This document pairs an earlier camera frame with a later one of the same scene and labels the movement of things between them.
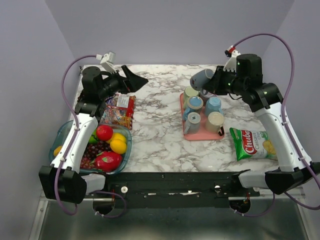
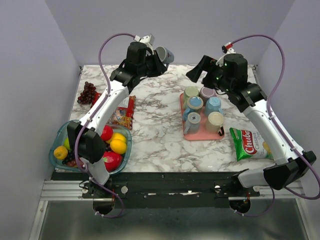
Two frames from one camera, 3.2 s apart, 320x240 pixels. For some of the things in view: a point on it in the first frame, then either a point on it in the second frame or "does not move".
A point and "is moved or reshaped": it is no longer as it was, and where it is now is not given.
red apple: (104, 132) does not move
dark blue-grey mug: (199, 79) is moved or reshaped
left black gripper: (134, 83) -> (159, 67)
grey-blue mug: (192, 125) does not move
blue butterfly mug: (194, 104) does not move
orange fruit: (118, 146) does not move
